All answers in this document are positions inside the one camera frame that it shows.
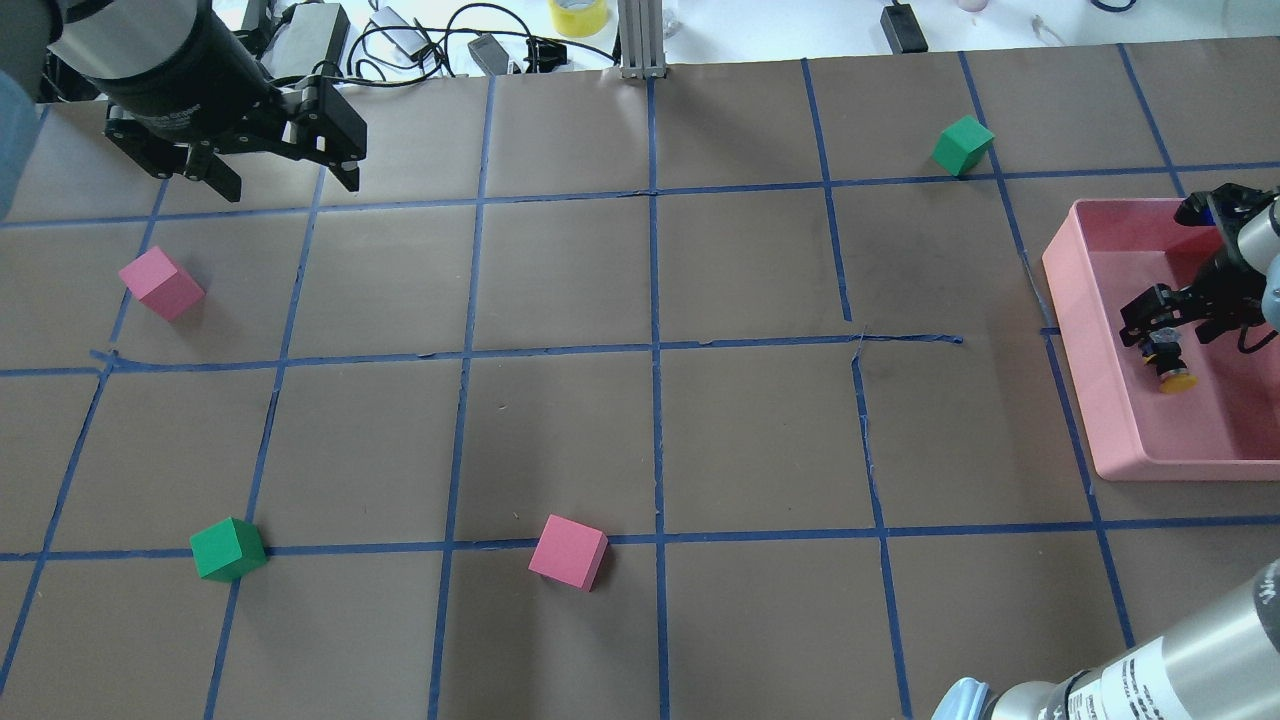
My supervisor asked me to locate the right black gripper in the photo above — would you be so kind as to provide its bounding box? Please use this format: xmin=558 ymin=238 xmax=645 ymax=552
xmin=1117 ymin=183 xmax=1277 ymax=348

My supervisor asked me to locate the green cube at near corner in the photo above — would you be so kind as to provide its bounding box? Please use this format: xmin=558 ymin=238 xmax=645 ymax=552
xmin=931 ymin=115 xmax=996 ymax=177

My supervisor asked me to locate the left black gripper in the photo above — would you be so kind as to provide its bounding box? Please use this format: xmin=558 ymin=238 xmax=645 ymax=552
xmin=100 ymin=20 xmax=367 ymax=202

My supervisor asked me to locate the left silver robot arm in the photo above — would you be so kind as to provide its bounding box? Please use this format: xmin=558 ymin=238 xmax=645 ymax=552
xmin=3 ymin=1 xmax=367 ymax=211

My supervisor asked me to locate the yellow tape roll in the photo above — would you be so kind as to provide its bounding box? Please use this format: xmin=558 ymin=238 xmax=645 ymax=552
xmin=547 ymin=0 xmax=609 ymax=38

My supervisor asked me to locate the pink cube at far edge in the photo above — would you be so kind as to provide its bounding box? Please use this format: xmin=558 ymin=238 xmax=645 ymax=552
xmin=118 ymin=247 xmax=206 ymax=322

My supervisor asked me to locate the yellow push button switch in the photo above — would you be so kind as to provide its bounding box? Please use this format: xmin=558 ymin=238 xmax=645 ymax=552
xmin=1138 ymin=328 xmax=1198 ymax=395

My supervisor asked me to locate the green cube near left arm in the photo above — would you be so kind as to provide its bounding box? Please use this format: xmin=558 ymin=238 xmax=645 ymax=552
xmin=189 ymin=518 xmax=268 ymax=583

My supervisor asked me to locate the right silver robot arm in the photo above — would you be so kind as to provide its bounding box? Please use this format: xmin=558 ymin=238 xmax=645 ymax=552
xmin=934 ymin=183 xmax=1277 ymax=719

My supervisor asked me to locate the pink plastic tray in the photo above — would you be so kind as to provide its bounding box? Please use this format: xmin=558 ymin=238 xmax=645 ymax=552
xmin=1043 ymin=199 xmax=1279 ymax=482

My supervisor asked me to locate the black box on bench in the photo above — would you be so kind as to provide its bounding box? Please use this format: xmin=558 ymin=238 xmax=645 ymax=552
xmin=879 ymin=1 xmax=929 ymax=55

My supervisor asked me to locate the aluminium profile post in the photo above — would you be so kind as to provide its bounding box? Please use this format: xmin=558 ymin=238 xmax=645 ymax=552
xmin=617 ymin=0 xmax=668 ymax=79

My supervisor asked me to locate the pink cube near centre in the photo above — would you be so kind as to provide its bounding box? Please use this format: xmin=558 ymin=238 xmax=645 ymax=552
xmin=527 ymin=514 xmax=609 ymax=592

